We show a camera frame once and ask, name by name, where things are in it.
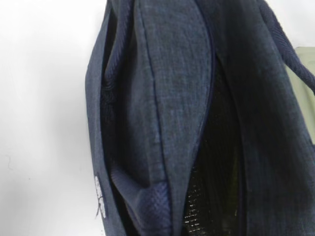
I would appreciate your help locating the green lidded glass container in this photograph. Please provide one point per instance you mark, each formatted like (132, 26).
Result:
(307, 59)

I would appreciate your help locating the navy blue lunch bag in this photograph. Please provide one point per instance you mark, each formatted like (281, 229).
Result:
(193, 123)

